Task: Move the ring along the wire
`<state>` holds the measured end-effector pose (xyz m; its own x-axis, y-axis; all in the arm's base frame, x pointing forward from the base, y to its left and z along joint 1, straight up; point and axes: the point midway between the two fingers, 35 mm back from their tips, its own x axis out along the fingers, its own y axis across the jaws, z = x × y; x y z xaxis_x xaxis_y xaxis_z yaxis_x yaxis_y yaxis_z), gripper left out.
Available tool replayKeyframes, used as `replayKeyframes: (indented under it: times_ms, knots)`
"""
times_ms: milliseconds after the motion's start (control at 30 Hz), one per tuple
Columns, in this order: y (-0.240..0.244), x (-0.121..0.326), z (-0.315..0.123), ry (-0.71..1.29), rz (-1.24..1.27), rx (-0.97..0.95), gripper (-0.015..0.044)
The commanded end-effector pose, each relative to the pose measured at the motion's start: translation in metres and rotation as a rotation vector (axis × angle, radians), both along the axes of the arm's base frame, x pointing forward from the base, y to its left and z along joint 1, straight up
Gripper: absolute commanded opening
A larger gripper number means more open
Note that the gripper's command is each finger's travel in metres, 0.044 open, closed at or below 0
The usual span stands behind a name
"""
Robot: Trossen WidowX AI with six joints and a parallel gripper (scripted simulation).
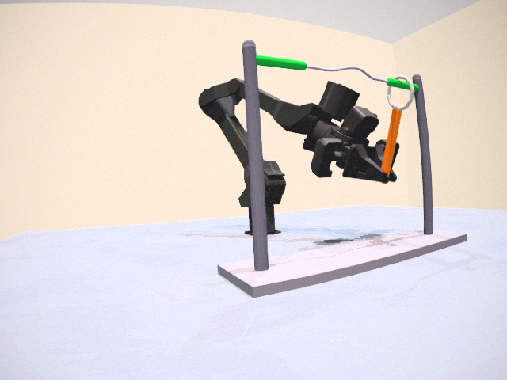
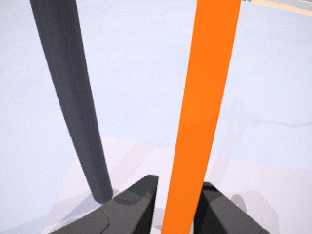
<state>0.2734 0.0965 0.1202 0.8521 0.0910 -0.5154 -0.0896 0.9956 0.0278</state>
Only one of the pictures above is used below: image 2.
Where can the orange handle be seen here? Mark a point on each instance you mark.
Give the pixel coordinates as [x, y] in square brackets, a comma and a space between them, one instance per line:
[208, 64]

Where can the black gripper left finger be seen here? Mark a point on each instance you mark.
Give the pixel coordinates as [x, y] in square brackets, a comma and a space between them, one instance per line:
[131, 212]

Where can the wire loop stand with grey posts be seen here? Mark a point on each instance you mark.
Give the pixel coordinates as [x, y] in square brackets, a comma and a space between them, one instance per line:
[279, 198]

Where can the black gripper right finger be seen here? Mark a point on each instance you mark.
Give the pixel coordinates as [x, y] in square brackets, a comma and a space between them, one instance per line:
[216, 214]

